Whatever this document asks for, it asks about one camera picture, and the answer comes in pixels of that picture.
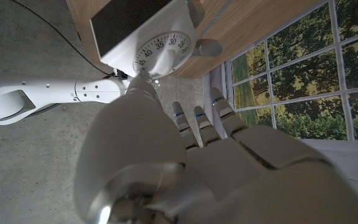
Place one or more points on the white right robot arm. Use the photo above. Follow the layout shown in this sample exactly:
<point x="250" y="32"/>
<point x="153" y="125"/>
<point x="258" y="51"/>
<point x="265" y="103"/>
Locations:
<point x="42" y="96"/>

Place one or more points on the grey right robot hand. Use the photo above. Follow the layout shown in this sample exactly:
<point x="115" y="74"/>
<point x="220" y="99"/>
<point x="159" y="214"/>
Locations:
<point x="208" y="46"/>

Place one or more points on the printed window backdrop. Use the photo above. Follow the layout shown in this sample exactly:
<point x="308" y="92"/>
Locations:
<point x="306" y="77"/>

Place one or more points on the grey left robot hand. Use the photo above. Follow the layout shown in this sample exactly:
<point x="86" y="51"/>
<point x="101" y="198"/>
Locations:
<point x="213" y="180"/>

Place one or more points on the white kitchen timer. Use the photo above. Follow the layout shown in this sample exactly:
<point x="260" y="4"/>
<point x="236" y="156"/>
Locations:
<point x="148" y="34"/>

